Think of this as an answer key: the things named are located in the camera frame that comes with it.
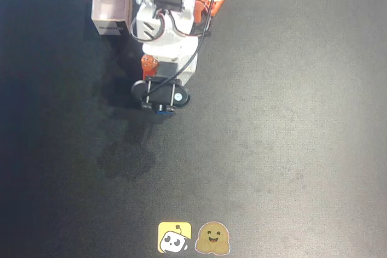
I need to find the black cable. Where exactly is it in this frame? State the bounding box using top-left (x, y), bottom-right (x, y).
top-left (148, 0), bottom-right (220, 97)

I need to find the white cardboard box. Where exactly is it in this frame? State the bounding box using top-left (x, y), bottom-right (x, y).
top-left (91, 0), bottom-right (133, 37)

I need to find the hugging face emoji sticker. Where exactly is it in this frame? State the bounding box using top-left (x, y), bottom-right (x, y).
top-left (194, 221), bottom-right (232, 255)

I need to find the yellow robot sticker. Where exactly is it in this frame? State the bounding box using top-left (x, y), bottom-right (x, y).
top-left (157, 221), bottom-right (192, 254)

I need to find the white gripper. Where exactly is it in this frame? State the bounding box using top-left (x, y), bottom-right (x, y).
top-left (141, 36), bottom-right (200, 86)

